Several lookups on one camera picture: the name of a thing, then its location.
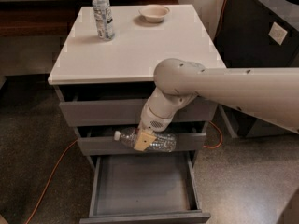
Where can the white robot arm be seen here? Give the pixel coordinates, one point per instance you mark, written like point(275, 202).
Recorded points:
point(244, 182)

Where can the upright clear water bottle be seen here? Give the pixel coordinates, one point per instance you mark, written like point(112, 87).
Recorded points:
point(103, 19)

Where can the grey top drawer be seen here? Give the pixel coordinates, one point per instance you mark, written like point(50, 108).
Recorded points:
point(104, 104)

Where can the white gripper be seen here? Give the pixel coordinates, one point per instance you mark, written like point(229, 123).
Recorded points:
point(151, 120)

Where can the grey bottom drawer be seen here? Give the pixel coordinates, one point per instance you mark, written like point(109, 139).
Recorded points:
point(152, 188)

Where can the dark grey bin cabinet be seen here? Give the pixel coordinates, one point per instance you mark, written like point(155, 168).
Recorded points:
point(243, 40)

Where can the dark wooden bench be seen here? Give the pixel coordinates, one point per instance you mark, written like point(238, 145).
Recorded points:
point(51, 17)

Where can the white label on cabinet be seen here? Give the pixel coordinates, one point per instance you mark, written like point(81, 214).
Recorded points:
point(277, 33)

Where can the grey middle drawer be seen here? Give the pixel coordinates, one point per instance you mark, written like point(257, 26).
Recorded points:
point(98, 140)

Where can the grey drawer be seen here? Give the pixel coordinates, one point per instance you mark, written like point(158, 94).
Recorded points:
point(152, 188)
point(104, 104)
point(98, 140)

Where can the white-topped grey drawer cabinet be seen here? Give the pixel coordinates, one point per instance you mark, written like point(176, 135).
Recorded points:
point(137, 47)

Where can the beige paper bowl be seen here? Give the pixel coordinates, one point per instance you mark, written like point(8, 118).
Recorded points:
point(154, 13)

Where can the clear water bottle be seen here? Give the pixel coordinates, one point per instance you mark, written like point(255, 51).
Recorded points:
point(164, 142)
point(103, 19)

